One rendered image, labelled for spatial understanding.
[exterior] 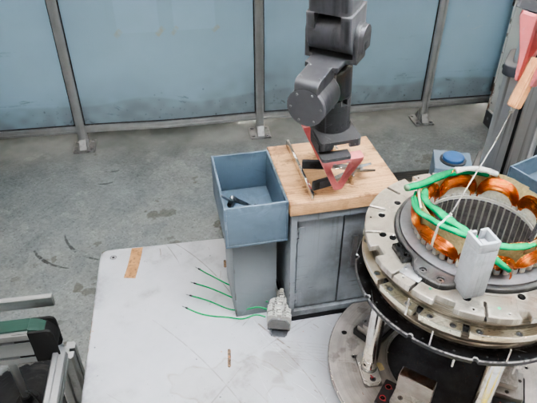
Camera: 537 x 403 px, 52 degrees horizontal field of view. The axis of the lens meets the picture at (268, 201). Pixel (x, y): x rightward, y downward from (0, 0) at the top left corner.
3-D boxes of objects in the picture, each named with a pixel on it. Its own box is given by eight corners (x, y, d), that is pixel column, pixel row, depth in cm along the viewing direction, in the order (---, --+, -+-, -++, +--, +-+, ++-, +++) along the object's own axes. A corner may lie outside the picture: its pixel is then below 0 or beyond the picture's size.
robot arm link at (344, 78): (359, 52, 80) (323, 45, 82) (341, 72, 76) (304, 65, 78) (356, 94, 85) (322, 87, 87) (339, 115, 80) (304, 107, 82)
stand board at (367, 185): (290, 217, 90) (290, 205, 89) (266, 157, 105) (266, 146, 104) (403, 201, 94) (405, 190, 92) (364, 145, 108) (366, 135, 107)
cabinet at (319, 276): (288, 322, 106) (291, 216, 90) (268, 258, 121) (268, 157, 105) (383, 306, 109) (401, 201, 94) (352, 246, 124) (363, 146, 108)
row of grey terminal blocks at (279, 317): (289, 337, 103) (290, 322, 100) (264, 335, 103) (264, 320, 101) (294, 299, 111) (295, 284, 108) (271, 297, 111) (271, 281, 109)
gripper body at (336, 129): (320, 154, 84) (321, 112, 79) (303, 121, 91) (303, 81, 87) (361, 148, 84) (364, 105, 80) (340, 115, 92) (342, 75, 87)
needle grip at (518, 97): (518, 109, 64) (542, 60, 62) (504, 104, 65) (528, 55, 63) (522, 109, 66) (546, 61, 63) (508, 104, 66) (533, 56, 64)
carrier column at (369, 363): (364, 377, 93) (379, 291, 81) (359, 365, 95) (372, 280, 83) (378, 374, 94) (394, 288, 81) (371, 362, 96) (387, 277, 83)
